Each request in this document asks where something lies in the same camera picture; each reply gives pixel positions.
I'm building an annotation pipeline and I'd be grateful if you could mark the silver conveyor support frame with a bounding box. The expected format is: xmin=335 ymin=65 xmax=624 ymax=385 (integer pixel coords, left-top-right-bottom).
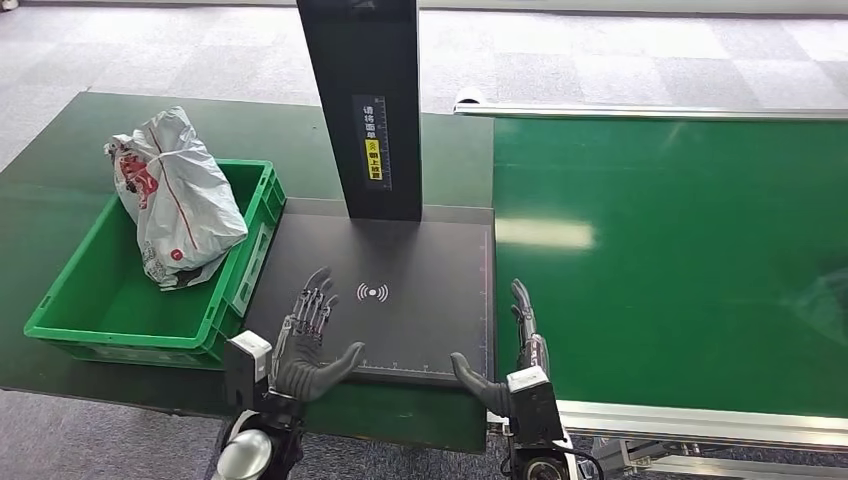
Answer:
xmin=576 ymin=437 xmax=848 ymax=480

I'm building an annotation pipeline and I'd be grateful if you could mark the black weighing device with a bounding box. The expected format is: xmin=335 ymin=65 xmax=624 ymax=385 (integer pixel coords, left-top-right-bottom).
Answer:
xmin=241 ymin=0 xmax=497 ymax=390

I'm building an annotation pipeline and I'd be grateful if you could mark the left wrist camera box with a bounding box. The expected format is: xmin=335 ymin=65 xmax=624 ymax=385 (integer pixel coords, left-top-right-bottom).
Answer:
xmin=223 ymin=330 xmax=274 ymax=413

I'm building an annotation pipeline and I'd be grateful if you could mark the green plastic crate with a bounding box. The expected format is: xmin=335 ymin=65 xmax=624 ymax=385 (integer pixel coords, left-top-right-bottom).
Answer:
xmin=23 ymin=158 xmax=287 ymax=371

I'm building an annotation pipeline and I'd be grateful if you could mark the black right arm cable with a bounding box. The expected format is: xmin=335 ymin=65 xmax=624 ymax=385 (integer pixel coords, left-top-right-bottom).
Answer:
xmin=556 ymin=442 xmax=606 ymax=480

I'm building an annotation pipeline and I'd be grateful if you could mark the yellow label sticker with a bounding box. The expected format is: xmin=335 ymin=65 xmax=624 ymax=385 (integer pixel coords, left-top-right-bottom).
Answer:
xmin=364 ymin=137 xmax=385 ymax=182

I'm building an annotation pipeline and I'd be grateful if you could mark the silver conveyor side rail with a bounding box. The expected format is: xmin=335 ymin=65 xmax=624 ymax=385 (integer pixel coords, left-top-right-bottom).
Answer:
xmin=555 ymin=399 xmax=848 ymax=456
xmin=452 ymin=87 xmax=848 ymax=123

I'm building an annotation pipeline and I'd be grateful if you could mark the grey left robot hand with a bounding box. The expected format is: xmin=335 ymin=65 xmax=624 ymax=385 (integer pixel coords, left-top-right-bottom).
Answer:
xmin=268 ymin=266 xmax=367 ymax=404

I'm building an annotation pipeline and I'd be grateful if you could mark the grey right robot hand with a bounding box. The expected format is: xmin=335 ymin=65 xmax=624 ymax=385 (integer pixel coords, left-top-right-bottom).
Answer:
xmin=450 ymin=278 xmax=551 ymax=419

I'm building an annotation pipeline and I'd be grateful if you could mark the green conveyor belt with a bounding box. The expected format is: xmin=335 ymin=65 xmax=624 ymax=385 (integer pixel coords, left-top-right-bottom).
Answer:
xmin=492 ymin=117 xmax=848 ymax=420

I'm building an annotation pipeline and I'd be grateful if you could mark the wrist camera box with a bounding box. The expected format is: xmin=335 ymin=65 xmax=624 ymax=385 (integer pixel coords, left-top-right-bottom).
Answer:
xmin=223 ymin=330 xmax=274 ymax=413
xmin=506 ymin=366 xmax=566 ymax=449

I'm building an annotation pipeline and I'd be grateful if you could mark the grey plastic mailer package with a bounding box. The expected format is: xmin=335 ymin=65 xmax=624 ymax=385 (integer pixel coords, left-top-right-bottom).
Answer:
xmin=103 ymin=105 xmax=250 ymax=292

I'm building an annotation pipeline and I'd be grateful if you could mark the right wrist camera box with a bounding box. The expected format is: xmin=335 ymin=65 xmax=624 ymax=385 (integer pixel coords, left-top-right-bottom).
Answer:
xmin=506 ymin=366 xmax=566 ymax=449

